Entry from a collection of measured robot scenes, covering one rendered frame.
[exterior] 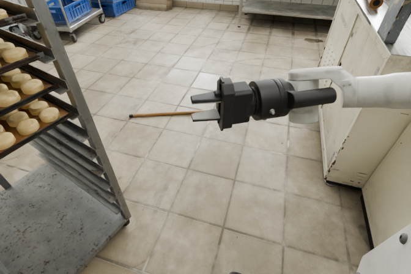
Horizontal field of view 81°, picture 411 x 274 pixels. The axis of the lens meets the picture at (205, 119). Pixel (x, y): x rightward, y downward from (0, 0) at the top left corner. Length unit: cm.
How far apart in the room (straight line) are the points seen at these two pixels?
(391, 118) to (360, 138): 15
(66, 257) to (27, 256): 16
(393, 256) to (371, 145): 115
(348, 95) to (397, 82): 8
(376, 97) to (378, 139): 78
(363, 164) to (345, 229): 34
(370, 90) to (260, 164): 112
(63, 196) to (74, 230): 21
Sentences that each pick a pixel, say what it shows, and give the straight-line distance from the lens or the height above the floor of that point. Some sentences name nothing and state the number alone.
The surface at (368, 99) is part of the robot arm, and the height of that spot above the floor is 94.
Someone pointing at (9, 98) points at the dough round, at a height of 88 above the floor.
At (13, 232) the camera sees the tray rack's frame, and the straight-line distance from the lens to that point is 145.
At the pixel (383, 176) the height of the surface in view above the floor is 30.
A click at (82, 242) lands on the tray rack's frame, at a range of 127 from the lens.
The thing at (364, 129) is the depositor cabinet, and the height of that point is 48.
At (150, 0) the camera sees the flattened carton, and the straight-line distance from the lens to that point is 456.
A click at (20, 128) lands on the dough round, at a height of 79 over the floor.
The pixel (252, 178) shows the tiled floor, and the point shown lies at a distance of 153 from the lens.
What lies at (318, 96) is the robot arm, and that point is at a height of 94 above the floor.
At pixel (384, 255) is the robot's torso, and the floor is 102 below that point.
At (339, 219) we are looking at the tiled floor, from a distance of 154.
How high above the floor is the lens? 122
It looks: 40 degrees down
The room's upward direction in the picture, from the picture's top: straight up
